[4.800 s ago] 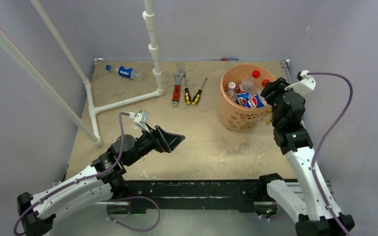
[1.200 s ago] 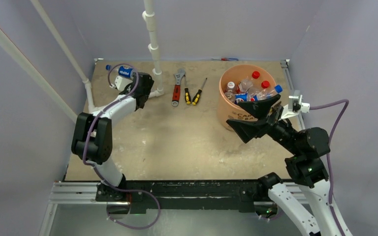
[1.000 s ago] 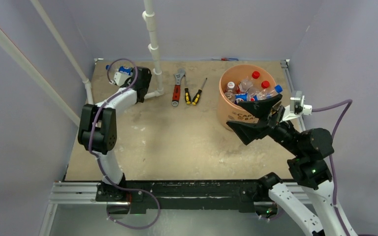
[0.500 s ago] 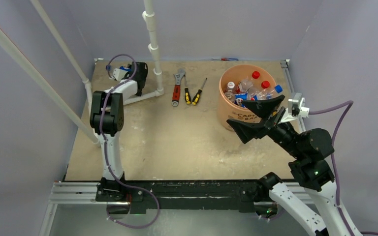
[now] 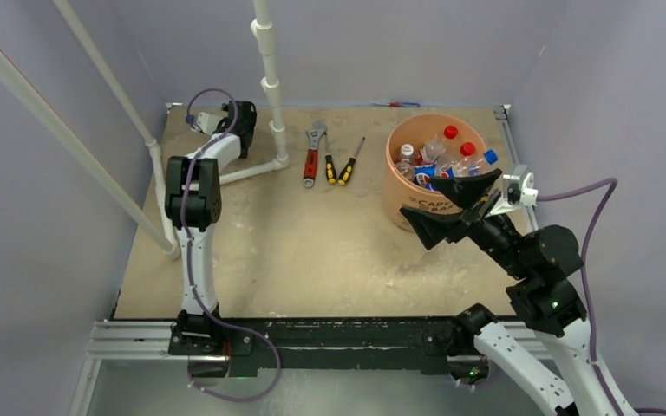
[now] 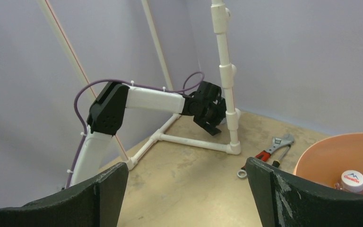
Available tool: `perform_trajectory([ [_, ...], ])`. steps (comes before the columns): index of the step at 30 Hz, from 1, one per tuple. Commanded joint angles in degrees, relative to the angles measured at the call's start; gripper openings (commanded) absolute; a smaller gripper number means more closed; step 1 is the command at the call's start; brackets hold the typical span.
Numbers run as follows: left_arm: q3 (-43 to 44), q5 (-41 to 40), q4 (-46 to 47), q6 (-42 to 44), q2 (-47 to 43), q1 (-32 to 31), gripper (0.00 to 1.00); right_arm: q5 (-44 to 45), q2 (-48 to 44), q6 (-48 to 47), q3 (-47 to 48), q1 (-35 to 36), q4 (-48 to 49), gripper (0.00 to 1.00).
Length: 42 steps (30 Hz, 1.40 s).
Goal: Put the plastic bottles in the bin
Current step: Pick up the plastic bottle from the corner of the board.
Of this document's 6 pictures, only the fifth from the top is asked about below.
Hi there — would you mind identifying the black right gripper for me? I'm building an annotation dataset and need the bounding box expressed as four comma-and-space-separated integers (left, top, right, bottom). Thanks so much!
401, 166, 531, 277

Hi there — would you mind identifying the red label bottle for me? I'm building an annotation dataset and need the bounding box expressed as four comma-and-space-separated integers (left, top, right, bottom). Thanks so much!
436, 142, 476, 177
420, 125, 459, 164

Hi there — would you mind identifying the orange plastic bin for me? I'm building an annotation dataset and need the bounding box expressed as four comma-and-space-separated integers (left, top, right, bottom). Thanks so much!
382, 114, 486, 231

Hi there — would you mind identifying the clear bottle red cap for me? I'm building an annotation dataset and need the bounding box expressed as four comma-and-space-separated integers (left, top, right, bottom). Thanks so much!
395, 143, 419, 181

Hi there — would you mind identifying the Pepsi bottle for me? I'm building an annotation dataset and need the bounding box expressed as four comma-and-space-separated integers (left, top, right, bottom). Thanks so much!
451, 149, 499, 177

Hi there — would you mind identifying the Pepsi bottle front edge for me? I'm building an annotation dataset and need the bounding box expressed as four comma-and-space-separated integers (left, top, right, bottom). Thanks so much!
412, 163, 439, 191

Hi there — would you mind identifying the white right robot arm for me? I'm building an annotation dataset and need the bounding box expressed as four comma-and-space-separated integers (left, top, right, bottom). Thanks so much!
401, 165, 634, 415

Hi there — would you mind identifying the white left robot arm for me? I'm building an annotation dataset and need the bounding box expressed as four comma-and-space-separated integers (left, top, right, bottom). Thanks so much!
165, 101, 258, 355

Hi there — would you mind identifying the yellow black screwdriver left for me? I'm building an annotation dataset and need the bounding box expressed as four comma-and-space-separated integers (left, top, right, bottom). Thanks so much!
323, 133, 337, 185

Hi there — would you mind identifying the yellow black screwdriver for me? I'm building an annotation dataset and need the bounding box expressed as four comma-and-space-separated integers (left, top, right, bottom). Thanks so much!
323, 133, 337, 185
337, 137, 366, 185

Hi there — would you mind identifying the yellow black screwdriver right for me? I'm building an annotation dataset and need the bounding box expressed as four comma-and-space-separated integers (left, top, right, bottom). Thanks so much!
337, 137, 366, 185

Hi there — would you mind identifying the red blue screwdriver far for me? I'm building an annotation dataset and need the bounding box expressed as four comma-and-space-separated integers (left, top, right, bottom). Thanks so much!
372, 101, 421, 108

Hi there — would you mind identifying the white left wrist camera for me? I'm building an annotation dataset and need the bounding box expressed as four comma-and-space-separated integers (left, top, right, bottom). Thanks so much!
191, 112, 225, 136

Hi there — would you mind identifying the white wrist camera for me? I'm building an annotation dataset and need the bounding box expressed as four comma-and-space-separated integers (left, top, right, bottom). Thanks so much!
191, 112, 225, 136
489, 164, 539, 217

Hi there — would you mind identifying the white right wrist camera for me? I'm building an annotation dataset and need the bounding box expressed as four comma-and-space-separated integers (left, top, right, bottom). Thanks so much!
489, 164, 539, 217

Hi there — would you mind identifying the red handled adjustable wrench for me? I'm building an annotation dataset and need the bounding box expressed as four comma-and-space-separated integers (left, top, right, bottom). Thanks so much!
302, 120, 327, 189

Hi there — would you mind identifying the white PVC pipe frame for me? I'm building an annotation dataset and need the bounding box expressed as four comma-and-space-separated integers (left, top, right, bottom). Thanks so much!
0, 1, 290, 258

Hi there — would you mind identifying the black aluminium base frame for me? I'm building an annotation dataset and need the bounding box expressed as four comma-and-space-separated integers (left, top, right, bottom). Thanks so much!
86, 312, 590, 380

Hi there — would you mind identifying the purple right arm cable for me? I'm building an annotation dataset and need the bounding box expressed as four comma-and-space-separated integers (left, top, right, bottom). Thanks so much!
537, 177, 666, 416

